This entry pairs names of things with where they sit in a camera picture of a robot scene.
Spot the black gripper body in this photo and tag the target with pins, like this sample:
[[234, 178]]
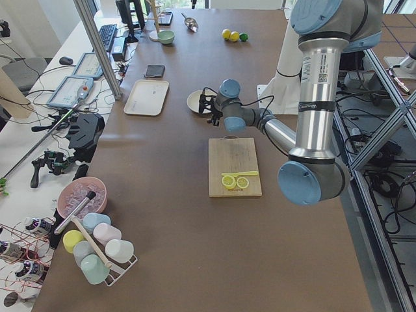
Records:
[[214, 114]]

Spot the round cream plate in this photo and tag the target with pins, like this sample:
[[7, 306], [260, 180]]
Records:
[[193, 99]]

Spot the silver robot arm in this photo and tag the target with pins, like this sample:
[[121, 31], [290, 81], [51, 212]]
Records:
[[323, 30]]

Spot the cream rabbit tray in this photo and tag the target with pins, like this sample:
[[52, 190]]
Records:
[[146, 97]]

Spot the wooden cutting board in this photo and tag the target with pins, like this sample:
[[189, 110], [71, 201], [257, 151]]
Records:
[[232, 155]]

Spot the yellow plastic knife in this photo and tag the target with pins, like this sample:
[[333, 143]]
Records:
[[237, 174]]

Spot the lemon slice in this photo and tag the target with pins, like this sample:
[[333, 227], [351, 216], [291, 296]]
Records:
[[242, 182], [228, 181]]

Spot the folded grey cloth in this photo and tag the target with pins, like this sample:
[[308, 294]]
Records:
[[154, 71]]

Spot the yellow lemon left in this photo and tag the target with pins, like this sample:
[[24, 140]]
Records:
[[234, 36]]

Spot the yellow lemon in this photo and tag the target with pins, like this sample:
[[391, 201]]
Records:
[[234, 36], [226, 33]]

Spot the yellow lemon right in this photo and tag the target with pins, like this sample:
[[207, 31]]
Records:
[[226, 33]]

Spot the green lime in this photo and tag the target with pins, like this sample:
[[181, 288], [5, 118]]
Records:
[[243, 37]]

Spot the mint green bowl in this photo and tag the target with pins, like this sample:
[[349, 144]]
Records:
[[166, 37]]

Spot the steel scoop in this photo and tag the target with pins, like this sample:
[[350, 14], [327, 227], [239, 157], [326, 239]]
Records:
[[190, 22]]

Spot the black keyboard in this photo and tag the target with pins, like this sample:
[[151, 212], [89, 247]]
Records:
[[106, 33]]

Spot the blue teach pendant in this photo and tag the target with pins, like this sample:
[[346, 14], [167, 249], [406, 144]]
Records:
[[69, 91], [88, 66]]

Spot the black monitor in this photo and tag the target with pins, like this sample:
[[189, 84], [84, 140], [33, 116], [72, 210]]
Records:
[[132, 15]]

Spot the black computer mouse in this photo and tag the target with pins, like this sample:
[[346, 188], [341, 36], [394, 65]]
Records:
[[66, 61]]

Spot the pink mixing bowl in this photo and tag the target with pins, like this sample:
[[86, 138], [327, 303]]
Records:
[[76, 192]]

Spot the pink cup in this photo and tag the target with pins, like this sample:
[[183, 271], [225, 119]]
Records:
[[104, 233]]

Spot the blue cup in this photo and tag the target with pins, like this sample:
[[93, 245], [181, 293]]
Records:
[[91, 220]]

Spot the white cup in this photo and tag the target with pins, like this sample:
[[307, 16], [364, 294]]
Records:
[[119, 250]]

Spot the white cup rack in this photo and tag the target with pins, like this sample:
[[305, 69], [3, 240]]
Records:
[[118, 270]]

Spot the grey cup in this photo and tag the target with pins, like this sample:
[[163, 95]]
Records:
[[81, 250]]

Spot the yellow cup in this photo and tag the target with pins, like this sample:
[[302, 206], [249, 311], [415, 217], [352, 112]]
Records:
[[71, 238]]

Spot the mint green cup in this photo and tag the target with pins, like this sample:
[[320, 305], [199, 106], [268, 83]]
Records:
[[94, 269]]

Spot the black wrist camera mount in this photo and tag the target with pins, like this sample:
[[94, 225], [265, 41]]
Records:
[[206, 99]]

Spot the aluminium frame post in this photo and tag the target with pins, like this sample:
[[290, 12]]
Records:
[[95, 40]]

